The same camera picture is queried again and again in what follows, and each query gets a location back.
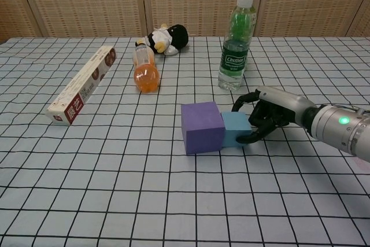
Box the light blue checked tablecloth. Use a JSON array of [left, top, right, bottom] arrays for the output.
[[0, 36, 370, 247]]

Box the woven folding screen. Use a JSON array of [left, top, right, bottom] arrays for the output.
[[0, 0, 370, 44]]

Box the blue cube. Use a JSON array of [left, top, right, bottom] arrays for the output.
[[221, 110, 252, 148]]

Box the large purple foam cube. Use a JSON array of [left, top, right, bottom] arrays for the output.
[[180, 101, 225, 156]]

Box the long white cardboard box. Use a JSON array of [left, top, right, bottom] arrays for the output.
[[46, 46, 117, 126]]

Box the black and white plush toy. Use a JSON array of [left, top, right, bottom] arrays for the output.
[[135, 23, 190, 56]]

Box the clear water bottle green label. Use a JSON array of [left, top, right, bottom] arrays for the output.
[[217, 0, 258, 91]]

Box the orange drink bottle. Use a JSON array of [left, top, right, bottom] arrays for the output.
[[132, 43, 161, 94]]

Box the robot right hand silver black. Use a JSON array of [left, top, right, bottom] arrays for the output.
[[232, 86, 317, 145]]

